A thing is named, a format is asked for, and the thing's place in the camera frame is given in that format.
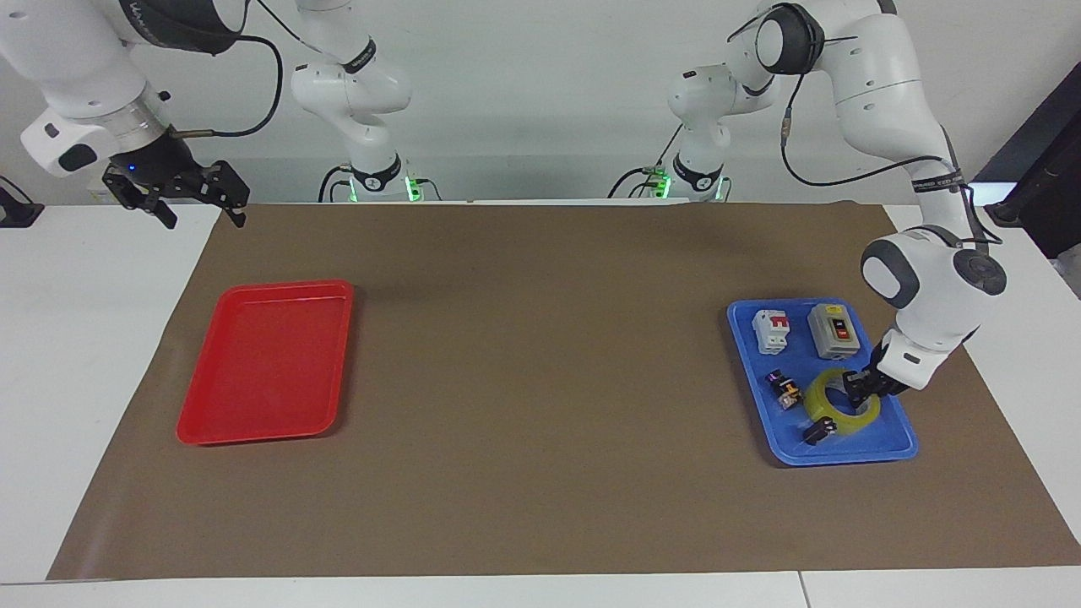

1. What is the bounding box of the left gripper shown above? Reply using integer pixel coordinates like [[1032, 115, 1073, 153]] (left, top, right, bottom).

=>
[[802, 336, 912, 446]]

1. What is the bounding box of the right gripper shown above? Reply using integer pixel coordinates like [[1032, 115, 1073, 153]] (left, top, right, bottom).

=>
[[102, 131, 251, 231]]

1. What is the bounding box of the yellow transparent tape roll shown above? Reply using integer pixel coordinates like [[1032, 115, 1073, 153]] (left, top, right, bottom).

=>
[[802, 368, 882, 437]]

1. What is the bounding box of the small black electrical component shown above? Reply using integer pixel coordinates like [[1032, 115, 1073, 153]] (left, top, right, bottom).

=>
[[765, 370, 801, 411]]

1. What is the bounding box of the blue plastic tray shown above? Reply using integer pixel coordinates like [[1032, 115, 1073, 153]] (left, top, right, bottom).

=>
[[727, 297, 920, 467]]

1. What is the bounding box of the black stand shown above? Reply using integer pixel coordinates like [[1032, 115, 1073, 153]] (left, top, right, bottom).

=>
[[0, 176, 45, 229], [971, 83, 1081, 261]]

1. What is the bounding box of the red plastic tray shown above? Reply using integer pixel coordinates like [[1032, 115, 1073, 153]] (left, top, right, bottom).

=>
[[176, 280, 356, 446]]

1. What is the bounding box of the grey switch box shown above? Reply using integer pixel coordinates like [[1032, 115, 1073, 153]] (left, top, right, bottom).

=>
[[807, 303, 861, 361]]

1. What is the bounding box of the white circuit breaker red switch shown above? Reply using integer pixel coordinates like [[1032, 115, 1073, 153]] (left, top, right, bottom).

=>
[[752, 309, 792, 356]]

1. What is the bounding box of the black cable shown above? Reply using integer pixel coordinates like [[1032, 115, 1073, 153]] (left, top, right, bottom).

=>
[[779, 84, 1005, 248], [607, 123, 687, 200], [318, 164, 356, 204], [169, 34, 285, 139]]

